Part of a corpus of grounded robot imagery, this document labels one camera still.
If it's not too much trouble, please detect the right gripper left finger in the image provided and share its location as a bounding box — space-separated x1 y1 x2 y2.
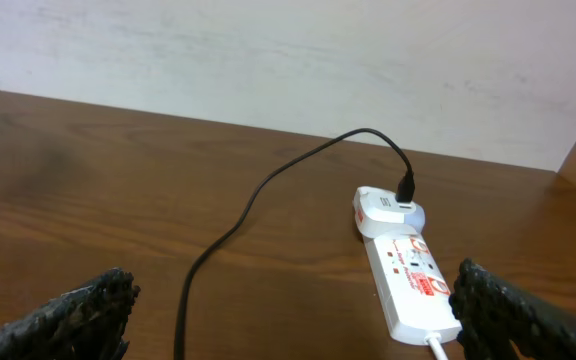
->
0 268 140 360

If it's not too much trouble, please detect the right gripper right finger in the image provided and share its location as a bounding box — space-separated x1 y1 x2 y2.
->
449 258 576 360

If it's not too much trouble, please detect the white USB charger adapter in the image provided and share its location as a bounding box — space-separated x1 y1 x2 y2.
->
352 186 426 239

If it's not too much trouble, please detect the white power strip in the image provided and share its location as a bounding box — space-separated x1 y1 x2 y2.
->
364 232 462 346

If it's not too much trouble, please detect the white power strip cord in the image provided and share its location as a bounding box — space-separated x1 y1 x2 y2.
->
425 333 450 360

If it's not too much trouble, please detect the black charging cable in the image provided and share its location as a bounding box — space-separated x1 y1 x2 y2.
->
173 127 417 360

